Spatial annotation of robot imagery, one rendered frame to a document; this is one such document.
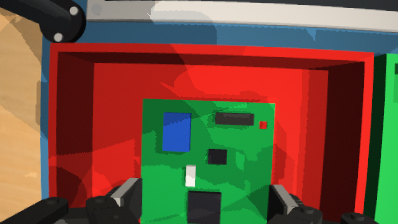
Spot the green circuit board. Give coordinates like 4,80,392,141
140,98,275,224

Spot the red bin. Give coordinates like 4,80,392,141
48,43,374,222

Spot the green square bin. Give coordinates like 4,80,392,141
363,54,398,224

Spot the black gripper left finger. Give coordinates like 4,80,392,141
0,178,142,224

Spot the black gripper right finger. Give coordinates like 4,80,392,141
266,184,379,224

